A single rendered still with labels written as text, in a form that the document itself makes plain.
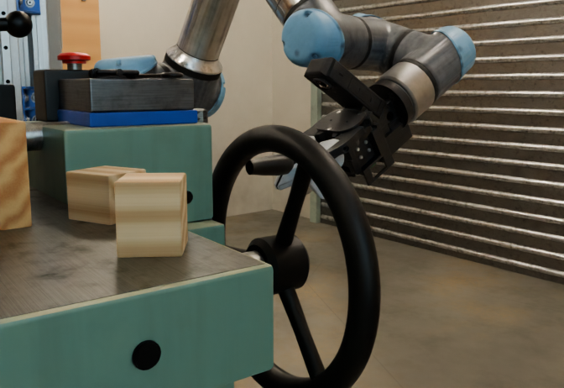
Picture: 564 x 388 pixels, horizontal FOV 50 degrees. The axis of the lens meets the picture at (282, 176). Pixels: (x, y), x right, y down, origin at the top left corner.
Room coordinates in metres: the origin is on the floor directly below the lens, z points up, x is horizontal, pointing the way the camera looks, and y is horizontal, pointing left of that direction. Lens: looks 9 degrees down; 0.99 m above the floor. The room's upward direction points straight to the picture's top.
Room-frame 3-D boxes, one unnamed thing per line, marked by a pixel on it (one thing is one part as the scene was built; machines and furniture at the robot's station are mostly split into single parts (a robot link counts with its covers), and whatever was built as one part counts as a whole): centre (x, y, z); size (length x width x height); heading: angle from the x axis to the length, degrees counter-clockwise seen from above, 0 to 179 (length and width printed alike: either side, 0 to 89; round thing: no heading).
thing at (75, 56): (0.58, 0.20, 1.02); 0.03 x 0.03 x 0.01
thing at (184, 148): (0.57, 0.16, 0.91); 0.15 x 0.14 x 0.09; 36
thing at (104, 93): (0.58, 0.16, 0.99); 0.13 x 0.11 x 0.06; 36
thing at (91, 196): (0.43, 0.13, 0.92); 0.04 x 0.04 x 0.03; 61
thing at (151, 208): (0.34, 0.07, 0.92); 0.04 x 0.03 x 0.04; 93
